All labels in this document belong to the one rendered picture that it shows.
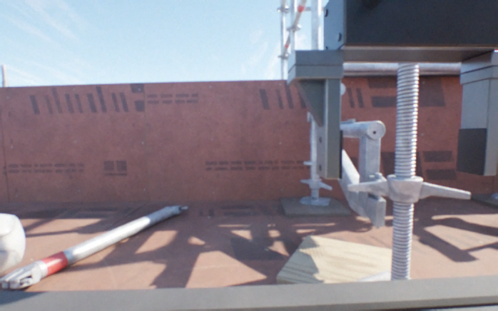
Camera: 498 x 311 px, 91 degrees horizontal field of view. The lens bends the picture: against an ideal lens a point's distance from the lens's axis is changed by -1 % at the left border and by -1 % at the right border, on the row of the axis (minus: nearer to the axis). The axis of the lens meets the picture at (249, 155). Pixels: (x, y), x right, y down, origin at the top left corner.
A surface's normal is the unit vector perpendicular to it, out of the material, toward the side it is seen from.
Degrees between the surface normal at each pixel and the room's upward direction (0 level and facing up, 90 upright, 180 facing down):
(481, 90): 90
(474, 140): 90
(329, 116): 90
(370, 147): 91
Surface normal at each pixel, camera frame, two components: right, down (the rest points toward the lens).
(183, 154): -0.02, 0.09
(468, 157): -1.00, 0.02
